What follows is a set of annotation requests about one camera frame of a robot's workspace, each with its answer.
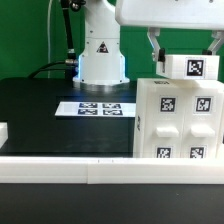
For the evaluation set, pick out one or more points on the white cabinet top block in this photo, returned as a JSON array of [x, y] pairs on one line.
[[204, 67]]

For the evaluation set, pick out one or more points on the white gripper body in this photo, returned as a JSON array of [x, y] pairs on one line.
[[180, 14]]

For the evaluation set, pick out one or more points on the white front fence rail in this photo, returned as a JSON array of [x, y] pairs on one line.
[[111, 170]]

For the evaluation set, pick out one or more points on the white fence rail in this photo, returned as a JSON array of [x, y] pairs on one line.
[[3, 133], [111, 170]]

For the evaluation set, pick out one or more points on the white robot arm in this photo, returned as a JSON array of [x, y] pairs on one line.
[[101, 64]]

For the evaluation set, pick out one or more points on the white left fence rail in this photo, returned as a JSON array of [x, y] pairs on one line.
[[3, 133]]

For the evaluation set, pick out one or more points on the white marker base sheet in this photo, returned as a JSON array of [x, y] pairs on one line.
[[95, 109]]

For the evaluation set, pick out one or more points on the white cabinet body box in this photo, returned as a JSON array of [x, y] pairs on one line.
[[145, 88]]

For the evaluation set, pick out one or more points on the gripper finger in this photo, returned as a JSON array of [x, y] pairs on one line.
[[158, 54], [218, 41]]

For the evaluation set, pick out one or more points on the white cabinet door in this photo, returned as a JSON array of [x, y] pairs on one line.
[[165, 122], [202, 120]]

